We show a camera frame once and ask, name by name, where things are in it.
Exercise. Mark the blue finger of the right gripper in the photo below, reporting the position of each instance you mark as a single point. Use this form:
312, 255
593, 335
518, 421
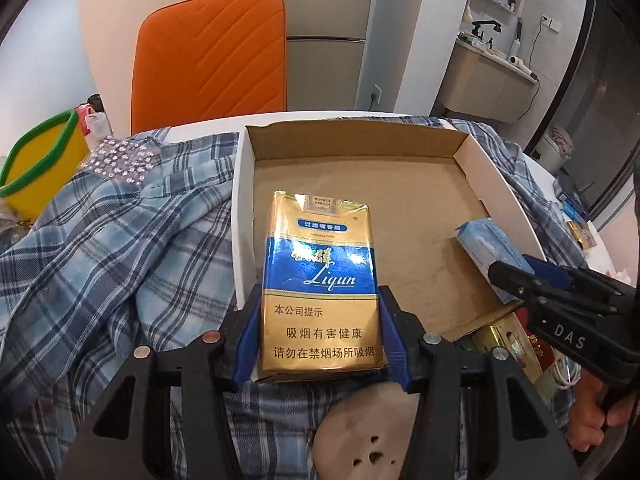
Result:
555, 275
509, 282

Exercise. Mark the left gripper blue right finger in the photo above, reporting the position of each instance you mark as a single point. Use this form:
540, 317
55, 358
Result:
394, 337

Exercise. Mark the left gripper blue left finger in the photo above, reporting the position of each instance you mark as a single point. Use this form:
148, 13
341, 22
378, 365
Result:
245, 340

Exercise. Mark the light blue tissue pack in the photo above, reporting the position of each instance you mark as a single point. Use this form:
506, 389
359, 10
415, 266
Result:
485, 243

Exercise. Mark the gold blue Liqun cigarette pack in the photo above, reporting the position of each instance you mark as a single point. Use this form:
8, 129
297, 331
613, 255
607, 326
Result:
319, 288

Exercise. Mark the person's right hand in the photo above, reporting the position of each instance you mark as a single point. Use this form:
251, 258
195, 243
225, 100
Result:
587, 420

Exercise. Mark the gold red Liqun carton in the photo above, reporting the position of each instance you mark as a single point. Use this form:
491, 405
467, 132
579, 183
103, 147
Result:
510, 332

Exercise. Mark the tan round plush cushion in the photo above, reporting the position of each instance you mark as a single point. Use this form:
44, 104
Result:
366, 435

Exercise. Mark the white trash can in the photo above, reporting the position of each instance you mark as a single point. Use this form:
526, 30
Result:
555, 148

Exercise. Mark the open cardboard box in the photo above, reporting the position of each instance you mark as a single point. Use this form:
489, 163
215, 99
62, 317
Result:
420, 184

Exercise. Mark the blue plaid shirt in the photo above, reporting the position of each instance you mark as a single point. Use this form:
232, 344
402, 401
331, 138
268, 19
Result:
117, 311

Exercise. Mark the beige bathroom vanity cabinet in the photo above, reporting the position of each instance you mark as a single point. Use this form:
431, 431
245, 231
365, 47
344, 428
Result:
479, 84

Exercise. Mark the white hair dryer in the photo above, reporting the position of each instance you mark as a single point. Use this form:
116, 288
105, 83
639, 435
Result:
520, 65

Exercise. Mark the studded sparkly fabric piece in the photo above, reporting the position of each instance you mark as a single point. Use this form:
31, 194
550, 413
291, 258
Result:
127, 160

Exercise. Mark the red bag on floor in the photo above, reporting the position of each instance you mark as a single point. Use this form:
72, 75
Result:
93, 121

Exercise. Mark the yellow green-rimmed bin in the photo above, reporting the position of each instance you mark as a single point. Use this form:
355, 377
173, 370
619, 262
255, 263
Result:
41, 162

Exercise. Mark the orange chair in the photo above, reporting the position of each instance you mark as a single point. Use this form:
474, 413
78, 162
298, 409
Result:
199, 60

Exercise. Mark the beige refrigerator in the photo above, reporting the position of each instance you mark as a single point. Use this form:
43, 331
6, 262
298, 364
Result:
326, 41

